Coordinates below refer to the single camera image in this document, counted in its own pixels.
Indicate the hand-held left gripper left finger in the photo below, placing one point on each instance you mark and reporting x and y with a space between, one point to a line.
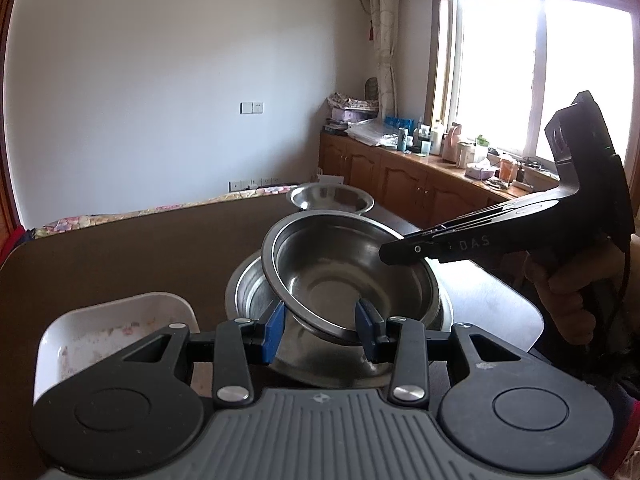
275 332

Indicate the window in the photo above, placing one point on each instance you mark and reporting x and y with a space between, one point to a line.
495 60

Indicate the red hanging tassel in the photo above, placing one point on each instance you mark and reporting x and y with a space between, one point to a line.
371 31

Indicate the stainless steel bowl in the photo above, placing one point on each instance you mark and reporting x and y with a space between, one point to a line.
247 290
325 270
325 197

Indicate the stack of boxes and cloth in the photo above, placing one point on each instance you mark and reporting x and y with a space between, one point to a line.
350 107

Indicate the floral square white plate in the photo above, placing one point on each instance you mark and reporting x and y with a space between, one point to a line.
100 330

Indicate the row of blue bottles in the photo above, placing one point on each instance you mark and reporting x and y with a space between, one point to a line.
400 123

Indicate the tissue box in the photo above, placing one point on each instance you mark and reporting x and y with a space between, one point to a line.
478 171

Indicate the red cloth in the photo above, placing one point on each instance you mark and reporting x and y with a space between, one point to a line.
11 242

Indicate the green cap bottle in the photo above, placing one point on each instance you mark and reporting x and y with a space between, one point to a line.
480 149

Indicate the white bottle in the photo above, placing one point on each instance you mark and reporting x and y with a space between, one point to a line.
437 140

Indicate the clear plastic bags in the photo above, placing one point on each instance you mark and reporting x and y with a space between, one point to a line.
372 134

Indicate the pink container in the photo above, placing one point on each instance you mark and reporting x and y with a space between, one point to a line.
454 144

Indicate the small white box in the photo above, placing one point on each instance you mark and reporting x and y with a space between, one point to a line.
330 179

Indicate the slim drink can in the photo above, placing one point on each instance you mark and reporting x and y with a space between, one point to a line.
402 141

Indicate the patterned beige curtain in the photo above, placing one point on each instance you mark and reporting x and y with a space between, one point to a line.
387 35

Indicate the white jar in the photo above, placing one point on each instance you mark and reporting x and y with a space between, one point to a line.
466 154

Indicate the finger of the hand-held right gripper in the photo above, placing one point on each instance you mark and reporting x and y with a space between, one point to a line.
405 250

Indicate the orange container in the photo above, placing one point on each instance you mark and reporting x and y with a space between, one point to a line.
506 169

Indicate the white wall switch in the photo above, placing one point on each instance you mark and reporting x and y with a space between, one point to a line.
251 107

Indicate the person's right hand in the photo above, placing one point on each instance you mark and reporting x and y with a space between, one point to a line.
560 290

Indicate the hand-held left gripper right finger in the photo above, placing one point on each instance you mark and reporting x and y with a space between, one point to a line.
363 321

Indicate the white wall socket row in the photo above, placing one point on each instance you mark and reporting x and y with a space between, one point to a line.
260 182

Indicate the wooden cabinet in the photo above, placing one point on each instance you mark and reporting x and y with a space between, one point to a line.
400 180

